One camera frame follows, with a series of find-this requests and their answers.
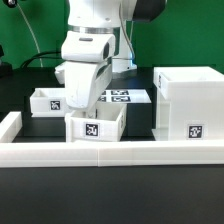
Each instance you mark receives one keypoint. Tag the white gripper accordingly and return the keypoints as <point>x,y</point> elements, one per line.
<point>85,82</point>

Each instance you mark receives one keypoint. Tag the white front drawer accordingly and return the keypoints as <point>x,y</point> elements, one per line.
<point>108,126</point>

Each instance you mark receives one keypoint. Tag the white drawer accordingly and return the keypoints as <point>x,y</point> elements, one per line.
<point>49,102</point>
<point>108,126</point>

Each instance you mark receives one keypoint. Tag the white drawer cabinet box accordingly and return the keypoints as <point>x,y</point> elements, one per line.
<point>190,103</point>

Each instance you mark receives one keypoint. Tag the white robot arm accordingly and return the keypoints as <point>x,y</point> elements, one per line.
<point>95,28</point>

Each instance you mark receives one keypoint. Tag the marker tag sheet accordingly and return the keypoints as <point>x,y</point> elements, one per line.
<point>125,96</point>

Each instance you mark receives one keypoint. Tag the black device at left edge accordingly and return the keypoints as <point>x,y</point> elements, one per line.
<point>5,67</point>

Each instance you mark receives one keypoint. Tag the white U-shaped border frame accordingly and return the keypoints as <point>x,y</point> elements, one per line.
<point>102,154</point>

